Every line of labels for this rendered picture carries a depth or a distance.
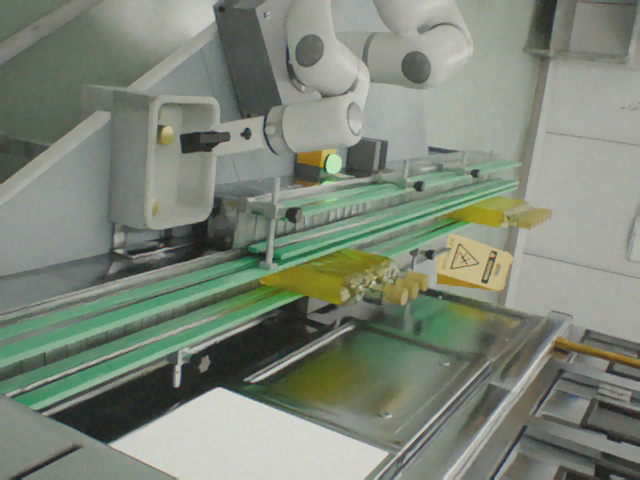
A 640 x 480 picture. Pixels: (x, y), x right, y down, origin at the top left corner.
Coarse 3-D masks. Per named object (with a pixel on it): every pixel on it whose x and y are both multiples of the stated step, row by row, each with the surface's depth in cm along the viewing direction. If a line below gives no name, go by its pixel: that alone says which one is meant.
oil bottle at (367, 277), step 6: (318, 258) 147; (324, 264) 143; (330, 264) 144; (336, 264) 144; (342, 264) 144; (348, 270) 141; (354, 270) 141; (360, 270) 142; (366, 270) 142; (360, 276) 139; (366, 276) 139; (372, 276) 140; (366, 282) 139; (372, 282) 140
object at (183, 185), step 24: (168, 96) 115; (192, 96) 120; (168, 120) 126; (192, 120) 129; (216, 120) 127; (168, 168) 129; (192, 168) 130; (168, 192) 130; (192, 192) 131; (144, 216) 117; (168, 216) 124; (192, 216) 127
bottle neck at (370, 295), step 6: (360, 288) 134; (366, 288) 134; (372, 288) 134; (360, 294) 134; (366, 294) 133; (372, 294) 133; (378, 294) 132; (384, 294) 133; (360, 300) 135; (366, 300) 133; (372, 300) 133; (378, 300) 132; (384, 300) 134
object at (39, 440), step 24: (0, 408) 35; (24, 408) 36; (0, 432) 33; (24, 432) 34; (48, 432) 34; (72, 432) 34; (0, 456) 31; (24, 456) 32; (48, 456) 32; (72, 456) 32; (96, 456) 32; (120, 456) 32
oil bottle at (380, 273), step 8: (328, 256) 150; (336, 256) 151; (344, 256) 151; (352, 264) 146; (360, 264) 146; (368, 264) 147; (376, 264) 148; (376, 272) 144; (384, 272) 145; (376, 280) 143
